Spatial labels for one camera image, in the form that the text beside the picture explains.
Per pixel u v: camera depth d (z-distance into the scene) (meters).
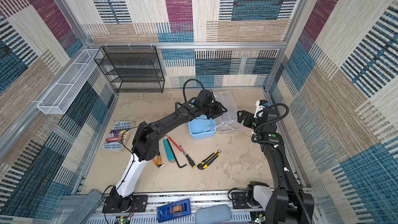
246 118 0.73
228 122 0.90
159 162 0.85
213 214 0.68
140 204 0.73
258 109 0.73
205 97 0.73
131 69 1.09
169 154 0.87
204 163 0.85
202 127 1.02
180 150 0.89
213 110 0.79
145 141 0.57
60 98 0.71
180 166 0.85
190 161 0.85
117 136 0.94
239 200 0.74
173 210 0.67
